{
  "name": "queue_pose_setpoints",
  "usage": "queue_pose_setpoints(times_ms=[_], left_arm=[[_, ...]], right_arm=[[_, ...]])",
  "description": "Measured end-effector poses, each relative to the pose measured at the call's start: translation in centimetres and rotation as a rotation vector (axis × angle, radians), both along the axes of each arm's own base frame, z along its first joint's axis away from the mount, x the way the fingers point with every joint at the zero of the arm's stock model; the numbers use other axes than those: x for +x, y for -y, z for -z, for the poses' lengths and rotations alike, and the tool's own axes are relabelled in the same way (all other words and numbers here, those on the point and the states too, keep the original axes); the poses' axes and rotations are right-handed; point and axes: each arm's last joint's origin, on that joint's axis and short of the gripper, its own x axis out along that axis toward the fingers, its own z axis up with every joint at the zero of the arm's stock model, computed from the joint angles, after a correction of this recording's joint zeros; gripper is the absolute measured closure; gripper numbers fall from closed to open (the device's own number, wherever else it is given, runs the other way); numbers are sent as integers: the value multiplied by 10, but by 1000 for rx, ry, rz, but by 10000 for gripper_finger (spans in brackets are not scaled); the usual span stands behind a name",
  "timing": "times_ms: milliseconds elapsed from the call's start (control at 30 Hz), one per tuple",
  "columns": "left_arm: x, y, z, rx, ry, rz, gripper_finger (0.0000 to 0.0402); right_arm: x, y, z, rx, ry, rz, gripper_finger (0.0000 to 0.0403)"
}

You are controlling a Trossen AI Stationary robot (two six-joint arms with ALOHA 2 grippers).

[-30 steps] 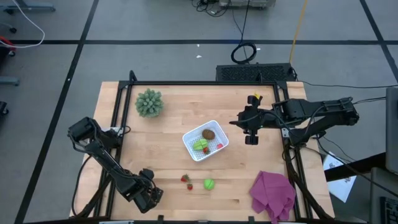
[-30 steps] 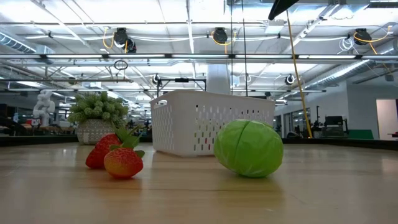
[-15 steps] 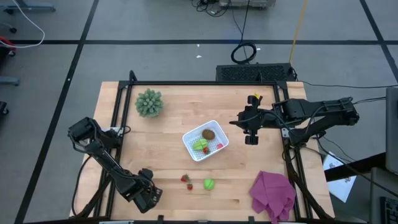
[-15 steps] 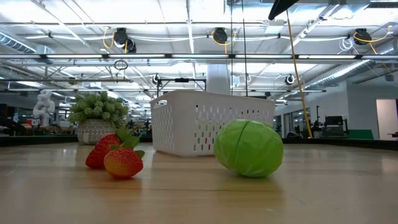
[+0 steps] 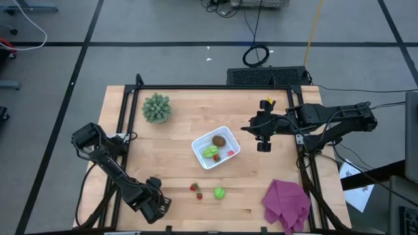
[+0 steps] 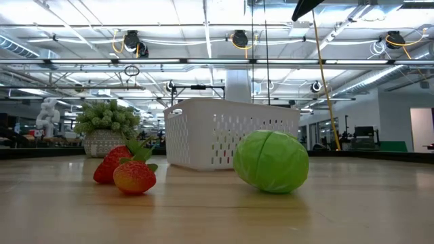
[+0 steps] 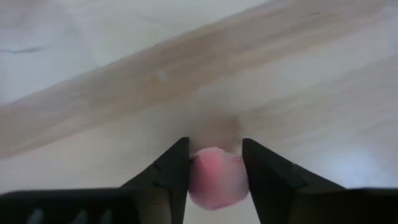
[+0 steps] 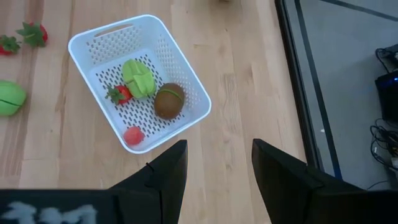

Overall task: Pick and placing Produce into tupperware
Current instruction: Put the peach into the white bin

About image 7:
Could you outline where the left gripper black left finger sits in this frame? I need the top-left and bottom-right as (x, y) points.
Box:
(120, 137), (191, 224)

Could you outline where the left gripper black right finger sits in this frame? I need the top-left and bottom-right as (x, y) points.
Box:
(242, 138), (346, 224)

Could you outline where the red strawberry with tall leaves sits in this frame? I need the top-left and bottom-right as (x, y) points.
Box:
(188, 146), (250, 211)

